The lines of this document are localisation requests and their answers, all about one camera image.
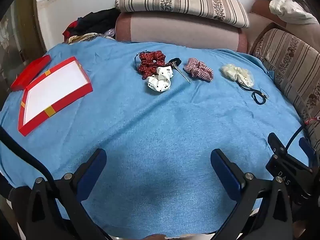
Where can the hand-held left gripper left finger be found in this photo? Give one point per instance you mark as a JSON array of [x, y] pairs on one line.
[[93, 172]]

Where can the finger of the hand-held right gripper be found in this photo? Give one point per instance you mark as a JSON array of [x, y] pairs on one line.
[[306, 147], [275, 142]]

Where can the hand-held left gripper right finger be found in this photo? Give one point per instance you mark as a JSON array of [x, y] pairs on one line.
[[225, 172]]

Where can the cream brown-dotted scrunchie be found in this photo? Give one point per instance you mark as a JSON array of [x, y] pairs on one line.
[[232, 71]]

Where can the red box tray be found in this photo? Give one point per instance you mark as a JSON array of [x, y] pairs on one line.
[[50, 87]]

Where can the metal hair clip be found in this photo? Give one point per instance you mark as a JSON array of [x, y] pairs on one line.
[[183, 76]]

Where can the red plaid scrunchie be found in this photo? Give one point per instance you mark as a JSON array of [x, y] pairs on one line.
[[197, 68]]

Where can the white black-dotted scrunchie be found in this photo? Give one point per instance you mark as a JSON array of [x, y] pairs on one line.
[[157, 83]]

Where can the dark red dotted scrunchie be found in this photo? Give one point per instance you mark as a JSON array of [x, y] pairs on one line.
[[147, 63]]

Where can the thin dark elastic with charm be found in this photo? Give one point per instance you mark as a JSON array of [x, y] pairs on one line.
[[253, 97]]

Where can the blue blanket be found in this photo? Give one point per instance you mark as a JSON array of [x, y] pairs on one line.
[[155, 130]]

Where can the striped sofa seat cushion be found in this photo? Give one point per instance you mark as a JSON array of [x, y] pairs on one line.
[[292, 60]]

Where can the red box lid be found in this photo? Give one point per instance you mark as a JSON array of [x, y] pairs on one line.
[[27, 73]]

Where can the white cloth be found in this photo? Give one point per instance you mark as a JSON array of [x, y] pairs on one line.
[[287, 10]]

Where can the beige patterned scarf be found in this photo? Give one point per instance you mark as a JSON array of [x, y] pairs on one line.
[[82, 37]]

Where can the pile of dark clothes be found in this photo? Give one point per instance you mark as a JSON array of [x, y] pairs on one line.
[[95, 22]]

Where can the pink sofa cushion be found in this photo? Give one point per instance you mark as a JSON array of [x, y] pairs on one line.
[[175, 30]]

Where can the wooden glass cabinet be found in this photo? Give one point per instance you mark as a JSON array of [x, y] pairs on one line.
[[10, 42]]

